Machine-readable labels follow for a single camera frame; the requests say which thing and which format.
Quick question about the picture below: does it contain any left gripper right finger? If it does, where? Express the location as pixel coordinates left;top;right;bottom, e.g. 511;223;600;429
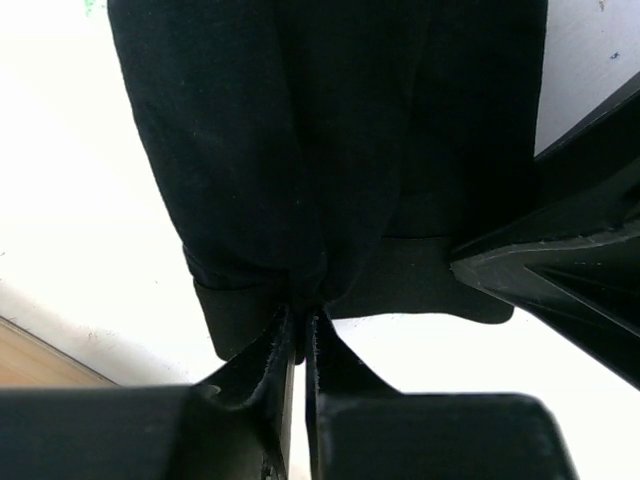
305;309;577;480

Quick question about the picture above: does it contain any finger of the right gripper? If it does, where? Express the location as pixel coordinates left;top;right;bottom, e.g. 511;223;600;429
451;75;639;261
452;219;639;387

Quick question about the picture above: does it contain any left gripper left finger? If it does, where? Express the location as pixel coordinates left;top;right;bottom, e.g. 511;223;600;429
1;307;295;479

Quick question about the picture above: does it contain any black underwear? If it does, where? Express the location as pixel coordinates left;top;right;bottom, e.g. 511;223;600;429
108;1;548;360

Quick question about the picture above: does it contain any wooden compartment tray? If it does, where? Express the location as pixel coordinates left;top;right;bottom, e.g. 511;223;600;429
1;318;116;388

